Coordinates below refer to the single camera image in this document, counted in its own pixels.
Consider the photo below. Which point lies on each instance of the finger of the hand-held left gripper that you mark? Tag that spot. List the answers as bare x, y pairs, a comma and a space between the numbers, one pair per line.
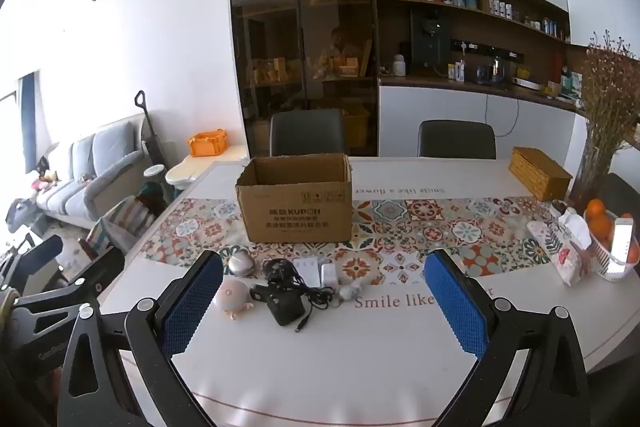
37, 254
97, 271

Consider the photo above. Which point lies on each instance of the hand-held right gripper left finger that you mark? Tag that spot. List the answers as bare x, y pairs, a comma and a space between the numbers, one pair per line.
192, 302

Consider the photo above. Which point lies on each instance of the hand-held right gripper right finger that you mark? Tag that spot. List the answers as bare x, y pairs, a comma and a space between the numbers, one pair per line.
457, 307

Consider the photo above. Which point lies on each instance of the white cube charger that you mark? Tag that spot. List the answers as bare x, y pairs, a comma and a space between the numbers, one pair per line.
330, 277

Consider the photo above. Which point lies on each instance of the brown cardboard box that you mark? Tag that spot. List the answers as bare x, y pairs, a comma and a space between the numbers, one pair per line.
295, 207

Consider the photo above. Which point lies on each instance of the pink round toy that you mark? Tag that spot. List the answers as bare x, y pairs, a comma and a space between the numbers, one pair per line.
231, 298

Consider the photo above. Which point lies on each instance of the striped fabric chair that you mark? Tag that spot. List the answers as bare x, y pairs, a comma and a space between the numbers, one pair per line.
122, 219

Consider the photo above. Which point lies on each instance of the silver round case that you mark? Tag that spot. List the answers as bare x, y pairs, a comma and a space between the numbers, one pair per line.
242, 264

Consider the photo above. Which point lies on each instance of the plush toy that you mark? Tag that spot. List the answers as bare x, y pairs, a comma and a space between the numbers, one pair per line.
45, 181

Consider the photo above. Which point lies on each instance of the patterned tablecloth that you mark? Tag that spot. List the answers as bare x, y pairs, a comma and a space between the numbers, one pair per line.
400, 232

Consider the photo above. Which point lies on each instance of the grey sofa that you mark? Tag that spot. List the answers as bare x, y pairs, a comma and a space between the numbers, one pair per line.
85, 172

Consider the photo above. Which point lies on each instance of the floral packet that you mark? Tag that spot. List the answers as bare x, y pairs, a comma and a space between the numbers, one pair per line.
545, 239

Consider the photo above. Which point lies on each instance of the small grey white gadget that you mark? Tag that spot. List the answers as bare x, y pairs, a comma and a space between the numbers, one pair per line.
347, 293

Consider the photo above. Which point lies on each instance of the white multi-port USB charger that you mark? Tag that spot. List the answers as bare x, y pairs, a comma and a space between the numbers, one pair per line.
307, 272

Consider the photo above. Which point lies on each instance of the white baby high chair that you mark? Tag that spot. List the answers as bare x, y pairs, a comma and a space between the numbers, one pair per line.
200, 167

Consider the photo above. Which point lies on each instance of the upright vacuum cleaner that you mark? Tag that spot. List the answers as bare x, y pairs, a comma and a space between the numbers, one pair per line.
150, 142

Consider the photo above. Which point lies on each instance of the blue curtain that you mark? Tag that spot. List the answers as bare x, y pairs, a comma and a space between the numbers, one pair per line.
27, 107

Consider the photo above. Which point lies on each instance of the white plastic basket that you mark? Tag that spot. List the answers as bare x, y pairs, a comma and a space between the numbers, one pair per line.
602, 264

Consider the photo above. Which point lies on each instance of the orange plastic crate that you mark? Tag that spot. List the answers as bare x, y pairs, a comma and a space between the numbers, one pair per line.
207, 144

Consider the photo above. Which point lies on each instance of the orange fruit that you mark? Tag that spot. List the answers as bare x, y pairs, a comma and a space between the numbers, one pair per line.
595, 208
634, 252
601, 229

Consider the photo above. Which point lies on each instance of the dark dining chair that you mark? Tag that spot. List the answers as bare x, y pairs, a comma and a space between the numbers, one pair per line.
622, 189
307, 132
456, 139

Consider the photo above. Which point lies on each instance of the white rectangular box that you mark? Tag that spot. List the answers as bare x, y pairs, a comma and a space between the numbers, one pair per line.
620, 247

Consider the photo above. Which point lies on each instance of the glass vase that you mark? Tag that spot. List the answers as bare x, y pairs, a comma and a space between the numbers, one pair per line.
592, 182

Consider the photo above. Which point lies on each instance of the white lower cabinet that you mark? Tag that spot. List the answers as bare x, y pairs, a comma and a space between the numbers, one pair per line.
440, 107

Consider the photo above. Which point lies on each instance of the white bottle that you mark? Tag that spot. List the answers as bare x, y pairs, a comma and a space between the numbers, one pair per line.
399, 67

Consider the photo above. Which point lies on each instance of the dried flowers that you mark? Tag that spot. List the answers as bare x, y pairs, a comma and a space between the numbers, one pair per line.
607, 92

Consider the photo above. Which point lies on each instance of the black coffee machine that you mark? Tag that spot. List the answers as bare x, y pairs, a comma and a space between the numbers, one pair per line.
429, 39

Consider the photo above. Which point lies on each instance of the dark glass cabinet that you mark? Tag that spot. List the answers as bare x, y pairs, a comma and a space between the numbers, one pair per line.
300, 32

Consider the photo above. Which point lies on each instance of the wooden wall shelf unit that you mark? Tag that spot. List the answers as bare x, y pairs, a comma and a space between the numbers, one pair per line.
500, 32

